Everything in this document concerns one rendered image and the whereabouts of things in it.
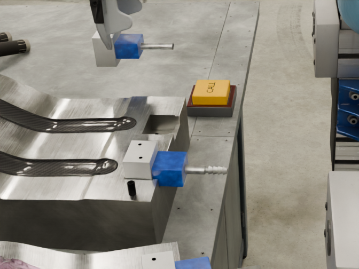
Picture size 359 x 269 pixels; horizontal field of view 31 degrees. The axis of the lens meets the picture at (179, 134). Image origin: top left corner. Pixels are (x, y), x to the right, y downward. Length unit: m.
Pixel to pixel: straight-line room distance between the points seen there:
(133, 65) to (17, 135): 0.42
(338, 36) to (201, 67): 0.38
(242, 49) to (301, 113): 1.34
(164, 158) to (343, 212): 0.31
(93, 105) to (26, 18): 0.66
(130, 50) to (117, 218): 0.35
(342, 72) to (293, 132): 1.54
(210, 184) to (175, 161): 0.14
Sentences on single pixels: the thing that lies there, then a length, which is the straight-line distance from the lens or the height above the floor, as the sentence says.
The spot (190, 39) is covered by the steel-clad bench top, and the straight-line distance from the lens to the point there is 1.41.
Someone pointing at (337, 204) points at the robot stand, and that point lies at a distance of 0.61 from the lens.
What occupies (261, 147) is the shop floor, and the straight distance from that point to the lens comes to 2.45.
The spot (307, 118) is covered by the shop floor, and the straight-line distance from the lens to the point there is 2.63.
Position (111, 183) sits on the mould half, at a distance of 0.83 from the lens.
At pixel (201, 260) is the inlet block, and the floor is 0.87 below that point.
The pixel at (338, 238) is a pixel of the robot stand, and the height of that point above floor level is 0.99.
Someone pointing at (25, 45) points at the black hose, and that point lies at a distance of 1.45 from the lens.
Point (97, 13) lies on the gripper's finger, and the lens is 1.03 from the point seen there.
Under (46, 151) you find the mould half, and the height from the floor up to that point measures 0.88.
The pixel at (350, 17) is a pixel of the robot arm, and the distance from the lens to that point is 0.23.
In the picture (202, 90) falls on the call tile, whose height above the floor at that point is 0.84.
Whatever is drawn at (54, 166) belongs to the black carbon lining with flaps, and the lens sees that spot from 0.90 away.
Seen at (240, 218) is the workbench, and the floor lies 0.18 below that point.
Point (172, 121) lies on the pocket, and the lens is 0.96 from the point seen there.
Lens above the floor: 1.38
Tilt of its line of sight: 33 degrees down
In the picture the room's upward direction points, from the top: 6 degrees counter-clockwise
